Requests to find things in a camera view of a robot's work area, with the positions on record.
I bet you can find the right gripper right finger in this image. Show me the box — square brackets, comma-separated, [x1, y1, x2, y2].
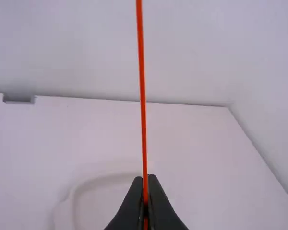
[147, 174, 191, 230]

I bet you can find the orange cable tie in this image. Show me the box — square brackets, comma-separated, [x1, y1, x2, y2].
[135, 0, 150, 230]

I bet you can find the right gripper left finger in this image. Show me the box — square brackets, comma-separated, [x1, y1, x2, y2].
[104, 176, 145, 230]

